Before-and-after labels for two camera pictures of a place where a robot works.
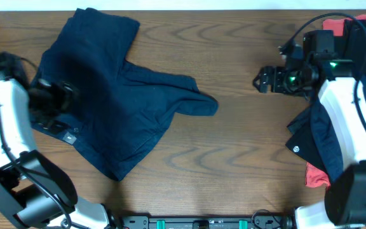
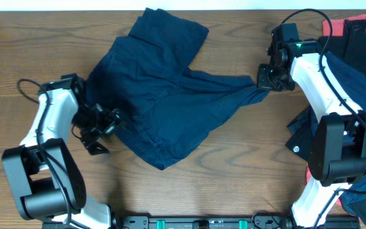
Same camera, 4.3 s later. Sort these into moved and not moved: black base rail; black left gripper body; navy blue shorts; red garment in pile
Moved: black left gripper body; navy blue shorts
Not moved: black base rail; red garment in pile
